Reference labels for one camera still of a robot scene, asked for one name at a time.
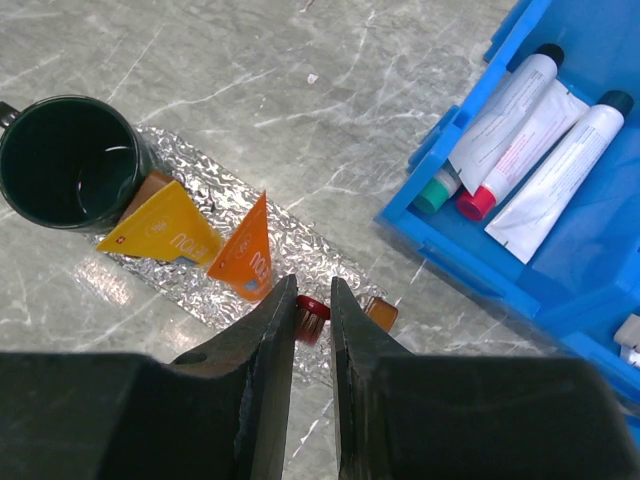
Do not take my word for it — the blue toiletry double bin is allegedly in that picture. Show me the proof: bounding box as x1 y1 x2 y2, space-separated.
374 0 640 401

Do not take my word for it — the white toothpaste tube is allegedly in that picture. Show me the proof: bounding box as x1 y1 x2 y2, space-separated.
412 43 566 214

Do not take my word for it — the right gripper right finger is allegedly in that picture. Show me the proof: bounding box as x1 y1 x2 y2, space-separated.
331 277 639 479

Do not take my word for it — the red toothbrush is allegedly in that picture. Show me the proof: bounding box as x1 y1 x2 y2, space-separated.
295 295 331 345

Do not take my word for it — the orange toothpaste tube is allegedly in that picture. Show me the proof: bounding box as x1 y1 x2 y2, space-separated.
207 192 273 302

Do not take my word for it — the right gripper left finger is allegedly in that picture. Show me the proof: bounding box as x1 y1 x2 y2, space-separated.
1 275 298 479

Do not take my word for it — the yellow toothpaste tube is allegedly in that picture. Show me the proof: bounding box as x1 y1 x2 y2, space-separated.
96 181 224 266

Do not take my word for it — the dark green mug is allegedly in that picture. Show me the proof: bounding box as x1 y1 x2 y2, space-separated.
1 95 157 233

